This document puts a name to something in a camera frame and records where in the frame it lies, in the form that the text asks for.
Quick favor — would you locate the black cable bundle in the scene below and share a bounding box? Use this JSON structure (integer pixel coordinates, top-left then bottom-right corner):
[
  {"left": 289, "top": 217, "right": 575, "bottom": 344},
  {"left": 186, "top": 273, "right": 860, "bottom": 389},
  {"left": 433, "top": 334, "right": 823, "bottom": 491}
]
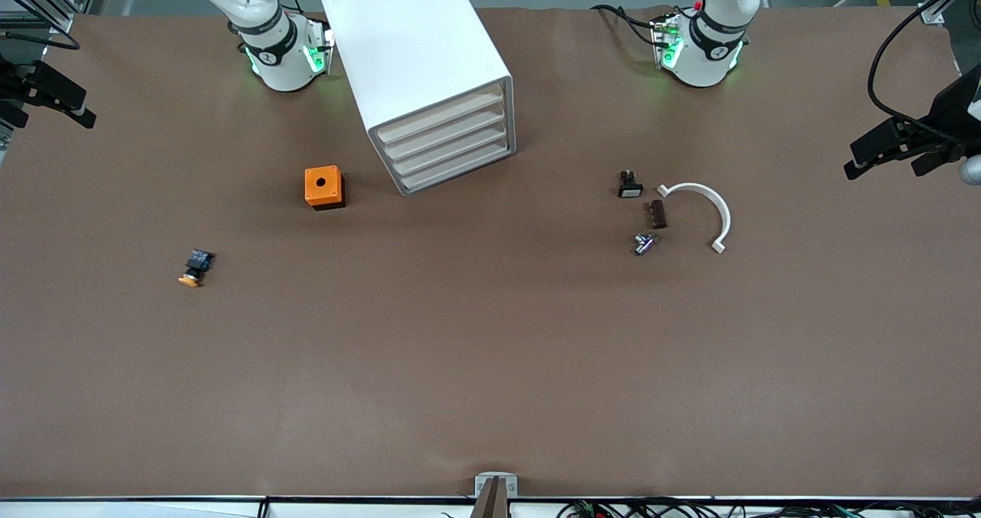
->
[{"left": 556, "top": 497, "right": 981, "bottom": 518}]

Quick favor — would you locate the brown table cover mat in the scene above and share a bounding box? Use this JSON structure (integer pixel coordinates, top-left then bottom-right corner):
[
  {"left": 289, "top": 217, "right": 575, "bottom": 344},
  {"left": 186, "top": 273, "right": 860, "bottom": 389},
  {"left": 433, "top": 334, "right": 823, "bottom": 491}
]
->
[{"left": 0, "top": 5, "right": 981, "bottom": 500}]

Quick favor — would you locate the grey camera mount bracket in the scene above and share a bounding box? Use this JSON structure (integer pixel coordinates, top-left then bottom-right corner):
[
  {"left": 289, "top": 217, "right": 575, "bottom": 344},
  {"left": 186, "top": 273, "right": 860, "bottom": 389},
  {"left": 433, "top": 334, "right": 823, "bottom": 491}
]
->
[{"left": 474, "top": 472, "right": 520, "bottom": 518}]

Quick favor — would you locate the orange-capped push button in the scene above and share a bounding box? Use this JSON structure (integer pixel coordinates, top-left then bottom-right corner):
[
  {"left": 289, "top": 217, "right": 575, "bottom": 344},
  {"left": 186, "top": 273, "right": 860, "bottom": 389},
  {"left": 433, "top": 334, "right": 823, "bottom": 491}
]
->
[{"left": 178, "top": 248, "right": 216, "bottom": 288}]

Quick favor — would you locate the black left base cable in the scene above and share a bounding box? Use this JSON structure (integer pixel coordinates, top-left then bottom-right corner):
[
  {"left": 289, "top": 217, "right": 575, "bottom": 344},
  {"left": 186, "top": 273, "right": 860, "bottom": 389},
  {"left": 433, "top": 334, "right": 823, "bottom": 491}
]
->
[{"left": 590, "top": 3, "right": 661, "bottom": 45}]

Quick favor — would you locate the white curved bracket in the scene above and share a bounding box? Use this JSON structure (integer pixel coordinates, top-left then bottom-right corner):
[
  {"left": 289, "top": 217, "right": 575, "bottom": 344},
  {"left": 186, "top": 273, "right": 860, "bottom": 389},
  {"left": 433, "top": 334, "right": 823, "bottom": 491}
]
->
[{"left": 657, "top": 182, "right": 733, "bottom": 254}]

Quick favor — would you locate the orange box with hole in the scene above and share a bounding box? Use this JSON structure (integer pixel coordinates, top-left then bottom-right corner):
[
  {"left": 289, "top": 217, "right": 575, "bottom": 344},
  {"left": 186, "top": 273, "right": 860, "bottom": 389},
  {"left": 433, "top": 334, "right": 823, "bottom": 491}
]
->
[{"left": 304, "top": 166, "right": 346, "bottom": 211}]

